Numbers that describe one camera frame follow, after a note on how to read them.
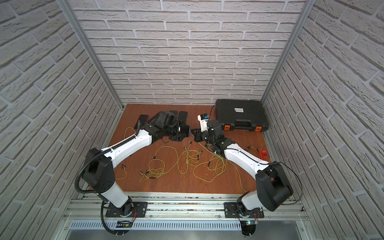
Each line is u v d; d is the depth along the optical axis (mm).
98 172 441
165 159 923
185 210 757
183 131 803
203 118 726
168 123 672
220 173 838
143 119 1181
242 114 1074
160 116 655
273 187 423
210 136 696
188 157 914
